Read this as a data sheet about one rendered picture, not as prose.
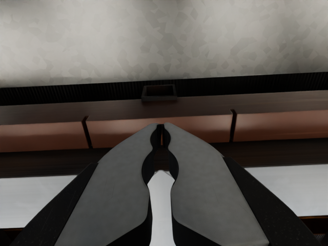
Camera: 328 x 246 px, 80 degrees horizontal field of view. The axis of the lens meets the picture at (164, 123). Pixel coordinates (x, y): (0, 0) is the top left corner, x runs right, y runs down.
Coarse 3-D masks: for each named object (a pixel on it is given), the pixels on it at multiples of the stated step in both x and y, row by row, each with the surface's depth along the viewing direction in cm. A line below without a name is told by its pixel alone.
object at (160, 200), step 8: (152, 192) 23; (160, 192) 23; (168, 192) 23; (152, 200) 24; (160, 200) 24; (168, 200) 24; (152, 208) 25; (160, 208) 25; (168, 208) 25; (160, 216) 26; (168, 216) 26
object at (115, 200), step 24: (120, 144) 10; (144, 144) 10; (96, 168) 9; (120, 168) 9; (144, 168) 9; (96, 192) 7; (120, 192) 7; (144, 192) 7; (72, 216) 7; (96, 216) 7; (120, 216) 7; (144, 216) 6; (72, 240) 6; (96, 240) 6; (120, 240) 6; (144, 240) 7
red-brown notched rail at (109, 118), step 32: (224, 96) 28; (256, 96) 27; (288, 96) 27; (320, 96) 26; (0, 128) 24; (32, 128) 24; (64, 128) 24; (96, 128) 24; (128, 128) 24; (192, 128) 24; (224, 128) 24; (256, 128) 24; (288, 128) 24; (320, 128) 24
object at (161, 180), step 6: (156, 174) 22; (162, 174) 22; (168, 174) 22; (150, 180) 22; (156, 180) 22; (162, 180) 22; (168, 180) 22; (174, 180) 22; (150, 186) 23; (156, 186) 23; (162, 186) 23; (168, 186) 23
